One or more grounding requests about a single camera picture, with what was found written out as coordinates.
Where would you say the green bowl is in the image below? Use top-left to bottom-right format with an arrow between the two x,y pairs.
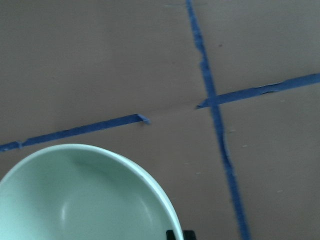
0,144 -> 184,240

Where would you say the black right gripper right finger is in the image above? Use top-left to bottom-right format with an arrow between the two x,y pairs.
183,230 -> 196,240

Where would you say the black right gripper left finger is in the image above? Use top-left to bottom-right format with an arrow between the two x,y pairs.
166,230 -> 176,240

